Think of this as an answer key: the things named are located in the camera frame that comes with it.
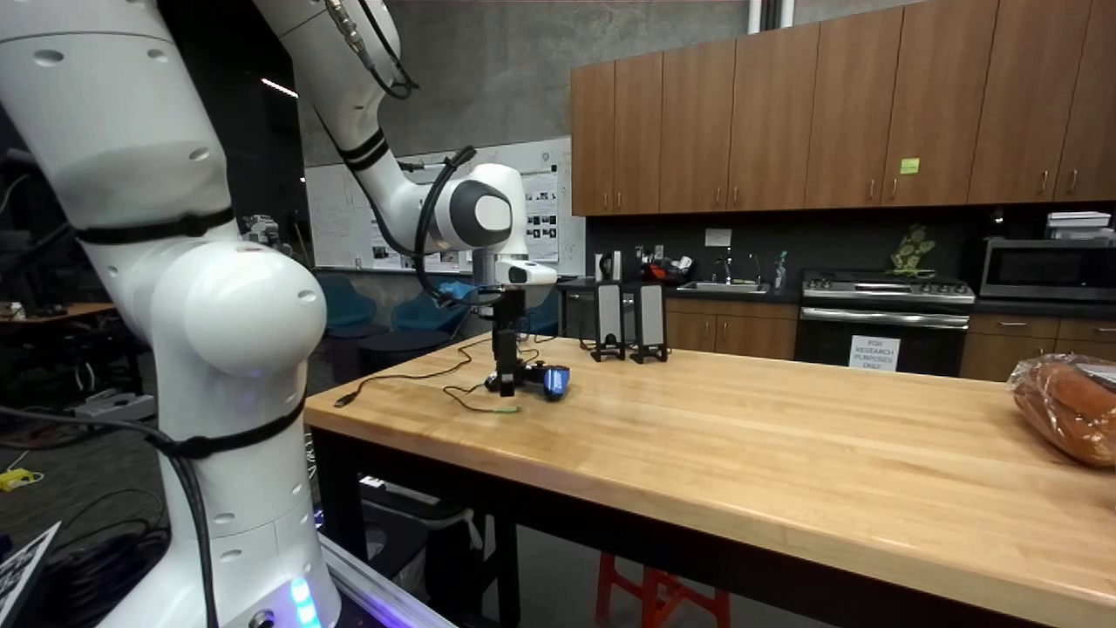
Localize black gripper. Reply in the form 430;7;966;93
486;291;529;398

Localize green connector cable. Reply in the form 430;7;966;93
438;379;529;417

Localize black usb cable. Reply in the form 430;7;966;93
336;328;545;413

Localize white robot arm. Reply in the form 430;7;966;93
0;0;555;628

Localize blue black game controller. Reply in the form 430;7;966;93
520;364;573;402

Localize right black stand panel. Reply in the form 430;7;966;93
635;283;671;364

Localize kitchen sink with faucet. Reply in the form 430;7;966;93
682;251;770;298

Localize orange stool under table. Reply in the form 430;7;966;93
592;556;731;628

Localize stainless steel oven range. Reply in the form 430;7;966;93
796;271;975;376

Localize green potted plant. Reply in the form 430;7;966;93
893;228;935;279

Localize brown lower kitchen cabinets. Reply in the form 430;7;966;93
665;298;1116;379

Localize brown kitchen cabinets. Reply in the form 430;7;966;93
665;298;1116;379
573;0;1116;215

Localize black microwave oven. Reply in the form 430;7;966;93
979;237;1116;305

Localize brown upper kitchen cabinets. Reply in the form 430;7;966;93
573;0;1116;215

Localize bagged bread loaf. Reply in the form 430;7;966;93
1008;354;1116;472

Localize white wall poster board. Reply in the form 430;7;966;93
304;137;587;277

